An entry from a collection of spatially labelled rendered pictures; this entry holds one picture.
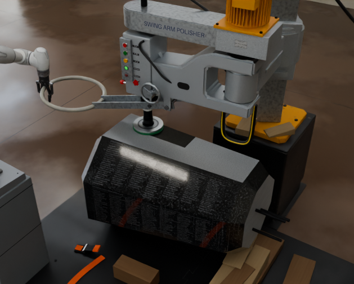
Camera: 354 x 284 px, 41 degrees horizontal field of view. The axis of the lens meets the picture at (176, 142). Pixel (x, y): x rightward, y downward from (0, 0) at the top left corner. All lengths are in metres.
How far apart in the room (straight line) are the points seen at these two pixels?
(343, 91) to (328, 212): 2.18
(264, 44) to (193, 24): 0.42
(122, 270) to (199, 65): 1.47
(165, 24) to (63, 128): 2.47
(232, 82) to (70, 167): 2.14
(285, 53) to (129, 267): 1.78
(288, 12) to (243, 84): 0.70
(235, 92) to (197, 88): 0.25
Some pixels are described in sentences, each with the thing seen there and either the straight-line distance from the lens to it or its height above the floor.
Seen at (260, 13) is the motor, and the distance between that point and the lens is 2.57.
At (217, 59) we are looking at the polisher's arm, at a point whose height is 1.52.
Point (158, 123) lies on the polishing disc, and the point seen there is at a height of 0.87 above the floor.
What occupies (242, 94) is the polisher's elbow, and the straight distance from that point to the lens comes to 2.77.
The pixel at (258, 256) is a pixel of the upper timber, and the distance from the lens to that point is 3.36.
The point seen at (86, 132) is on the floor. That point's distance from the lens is 4.88.
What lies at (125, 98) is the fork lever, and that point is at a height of 0.99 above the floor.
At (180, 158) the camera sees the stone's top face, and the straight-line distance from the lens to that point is 3.03.
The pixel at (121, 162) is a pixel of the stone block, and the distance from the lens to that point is 3.17.
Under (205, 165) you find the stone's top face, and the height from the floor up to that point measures 0.85.
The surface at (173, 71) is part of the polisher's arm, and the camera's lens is 2.89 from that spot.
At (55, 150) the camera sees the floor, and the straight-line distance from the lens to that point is 4.68.
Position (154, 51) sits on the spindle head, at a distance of 2.96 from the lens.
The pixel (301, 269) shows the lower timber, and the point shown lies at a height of 0.08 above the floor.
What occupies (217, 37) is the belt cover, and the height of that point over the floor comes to 1.67.
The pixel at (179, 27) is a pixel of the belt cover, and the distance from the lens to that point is 2.75.
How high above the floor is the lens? 2.66
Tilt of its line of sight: 35 degrees down
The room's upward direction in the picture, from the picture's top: straight up
